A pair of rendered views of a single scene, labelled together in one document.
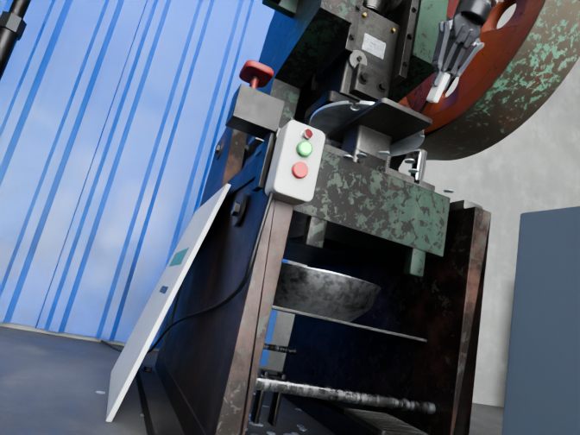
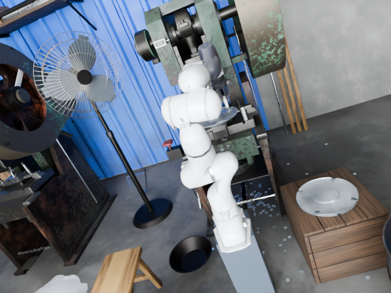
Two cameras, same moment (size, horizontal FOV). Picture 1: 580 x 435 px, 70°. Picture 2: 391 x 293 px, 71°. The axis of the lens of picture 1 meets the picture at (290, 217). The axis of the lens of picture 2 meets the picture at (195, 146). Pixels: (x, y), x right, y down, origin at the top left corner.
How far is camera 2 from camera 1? 1.49 m
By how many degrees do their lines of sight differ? 50
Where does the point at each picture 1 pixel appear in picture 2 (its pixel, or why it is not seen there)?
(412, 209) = (239, 147)
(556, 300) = not seen: hidden behind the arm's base
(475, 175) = not seen: outside the picture
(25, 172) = (141, 114)
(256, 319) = (205, 203)
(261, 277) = (201, 195)
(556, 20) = (258, 46)
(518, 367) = not seen: hidden behind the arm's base
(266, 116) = (177, 156)
